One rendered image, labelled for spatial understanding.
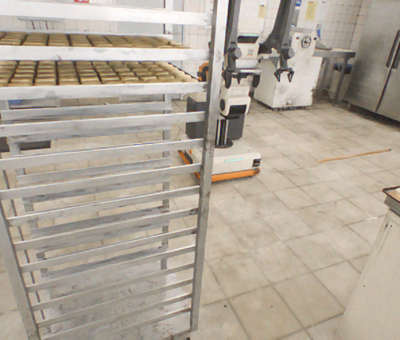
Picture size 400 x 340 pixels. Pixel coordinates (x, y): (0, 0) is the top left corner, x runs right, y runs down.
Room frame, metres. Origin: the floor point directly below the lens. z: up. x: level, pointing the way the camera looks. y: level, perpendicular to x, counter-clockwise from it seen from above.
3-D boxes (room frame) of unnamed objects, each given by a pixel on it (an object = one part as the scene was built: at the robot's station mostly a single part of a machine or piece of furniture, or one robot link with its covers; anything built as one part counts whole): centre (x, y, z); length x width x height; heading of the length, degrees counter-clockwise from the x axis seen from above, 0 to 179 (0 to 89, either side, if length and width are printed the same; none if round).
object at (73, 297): (0.79, 0.27, 0.51); 0.64 x 0.03 x 0.03; 115
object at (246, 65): (2.48, -0.26, 0.99); 0.28 x 0.16 x 0.22; 114
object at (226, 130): (2.82, -0.11, 0.59); 0.55 x 0.34 x 0.83; 114
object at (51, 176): (1.15, 0.44, 0.78); 0.64 x 0.03 x 0.03; 115
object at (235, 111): (2.61, -0.27, 0.68); 0.28 x 0.27 x 0.25; 114
